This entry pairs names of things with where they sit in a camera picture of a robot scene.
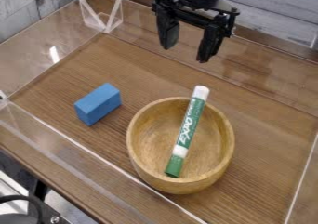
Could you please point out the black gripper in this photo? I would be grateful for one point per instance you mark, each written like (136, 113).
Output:
(196, 12)

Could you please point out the green Expo marker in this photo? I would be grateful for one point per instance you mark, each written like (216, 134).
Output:
(188, 131)

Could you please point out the brown wooden bowl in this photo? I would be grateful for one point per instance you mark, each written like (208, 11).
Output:
(152, 136)

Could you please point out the blue rectangular block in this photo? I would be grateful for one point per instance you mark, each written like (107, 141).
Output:
(98, 103)

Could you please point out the black metal table clamp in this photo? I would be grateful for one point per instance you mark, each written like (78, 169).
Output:
(51, 216)

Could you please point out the clear acrylic corner bracket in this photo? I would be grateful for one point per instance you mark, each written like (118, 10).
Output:
(102, 21)

